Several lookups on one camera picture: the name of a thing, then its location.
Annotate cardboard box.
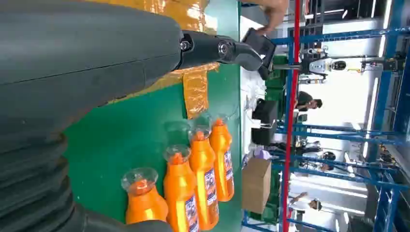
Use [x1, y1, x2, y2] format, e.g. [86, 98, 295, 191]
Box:
[241, 157, 273, 215]

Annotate white charger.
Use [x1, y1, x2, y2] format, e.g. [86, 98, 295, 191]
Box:
[251, 118, 277, 130]

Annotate white humanoid robot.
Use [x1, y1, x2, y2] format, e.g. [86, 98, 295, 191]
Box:
[300, 47, 398, 85]

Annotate person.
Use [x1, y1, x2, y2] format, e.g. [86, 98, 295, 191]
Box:
[294, 91, 324, 112]
[320, 151, 337, 172]
[287, 191, 323, 213]

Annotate person's hand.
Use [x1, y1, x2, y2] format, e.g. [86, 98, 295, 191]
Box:
[255, 0, 290, 36]

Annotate red pole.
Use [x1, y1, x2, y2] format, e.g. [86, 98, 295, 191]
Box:
[281, 0, 302, 232]

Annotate green table mat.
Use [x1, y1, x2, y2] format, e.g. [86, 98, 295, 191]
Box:
[62, 0, 243, 232]

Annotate blue steel rack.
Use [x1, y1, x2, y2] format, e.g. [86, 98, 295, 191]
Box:
[242, 0, 410, 232]

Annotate black bag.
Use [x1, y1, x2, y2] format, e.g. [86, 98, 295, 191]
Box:
[251, 99, 279, 146]

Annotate orange drink bottle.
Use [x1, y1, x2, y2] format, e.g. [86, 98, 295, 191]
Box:
[188, 126, 220, 232]
[120, 167, 169, 225]
[208, 116, 235, 203]
[162, 145, 200, 232]

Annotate purple packet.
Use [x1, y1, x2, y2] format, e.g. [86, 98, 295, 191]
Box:
[252, 146, 273, 161]

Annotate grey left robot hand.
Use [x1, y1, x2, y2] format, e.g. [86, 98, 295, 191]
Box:
[0, 0, 264, 232]

